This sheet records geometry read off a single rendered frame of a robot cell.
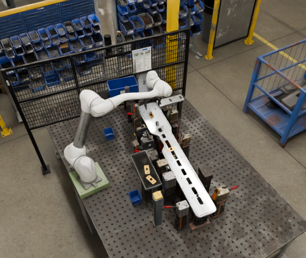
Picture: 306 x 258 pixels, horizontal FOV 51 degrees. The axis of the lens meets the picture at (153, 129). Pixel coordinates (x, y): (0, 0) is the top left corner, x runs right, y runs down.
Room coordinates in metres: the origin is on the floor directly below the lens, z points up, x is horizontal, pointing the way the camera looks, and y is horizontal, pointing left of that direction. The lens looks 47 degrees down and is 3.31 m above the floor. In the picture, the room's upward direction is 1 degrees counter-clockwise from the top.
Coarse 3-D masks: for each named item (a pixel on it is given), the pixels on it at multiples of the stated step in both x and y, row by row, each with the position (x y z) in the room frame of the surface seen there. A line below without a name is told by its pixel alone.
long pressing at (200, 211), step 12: (144, 108) 2.44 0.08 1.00; (156, 108) 2.44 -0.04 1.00; (144, 120) 2.26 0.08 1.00; (156, 120) 2.26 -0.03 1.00; (156, 132) 2.10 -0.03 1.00; (168, 132) 2.10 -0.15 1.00; (168, 156) 1.81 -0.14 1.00; (180, 156) 1.80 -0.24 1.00; (180, 168) 1.67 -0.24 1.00; (192, 168) 1.67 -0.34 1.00; (180, 180) 1.55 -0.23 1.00; (192, 180) 1.54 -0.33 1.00; (192, 192) 1.42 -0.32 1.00; (204, 192) 1.42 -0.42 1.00; (192, 204) 1.31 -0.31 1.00; (204, 204) 1.31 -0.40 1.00; (204, 216) 1.21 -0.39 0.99
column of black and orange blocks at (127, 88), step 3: (126, 87) 2.55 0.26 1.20; (126, 90) 2.53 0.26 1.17; (126, 102) 2.53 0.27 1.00; (129, 102) 2.54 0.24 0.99; (126, 105) 2.54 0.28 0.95; (129, 105) 2.54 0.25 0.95; (126, 108) 2.55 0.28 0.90; (129, 108) 2.54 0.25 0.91; (129, 111) 2.54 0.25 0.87; (129, 117) 2.54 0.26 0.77; (129, 120) 2.53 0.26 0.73
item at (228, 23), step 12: (216, 0) 4.73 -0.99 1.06; (228, 0) 4.88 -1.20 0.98; (240, 0) 5.02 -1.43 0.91; (252, 0) 5.15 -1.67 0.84; (216, 12) 4.74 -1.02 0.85; (228, 12) 4.91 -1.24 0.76; (240, 12) 5.05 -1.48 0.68; (252, 12) 5.17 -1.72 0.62; (216, 24) 4.78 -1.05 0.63; (228, 24) 4.93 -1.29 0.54; (240, 24) 5.08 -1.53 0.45; (252, 24) 5.18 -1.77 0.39; (216, 36) 4.82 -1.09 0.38; (228, 36) 4.96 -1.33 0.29; (240, 36) 5.13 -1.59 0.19
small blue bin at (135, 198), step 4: (128, 192) 1.56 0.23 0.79; (132, 192) 1.57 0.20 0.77; (136, 192) 1.59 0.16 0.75; (132, 196) 1.57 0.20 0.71; (136, 196) 1.58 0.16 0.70; (140, 196) 1.53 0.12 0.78; (132, 200) 1.53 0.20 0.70; (136, 200) 1.48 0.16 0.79; (140, 200) 1.50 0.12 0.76; (132, 204) 1.48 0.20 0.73; (136, 204) 1.49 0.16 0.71
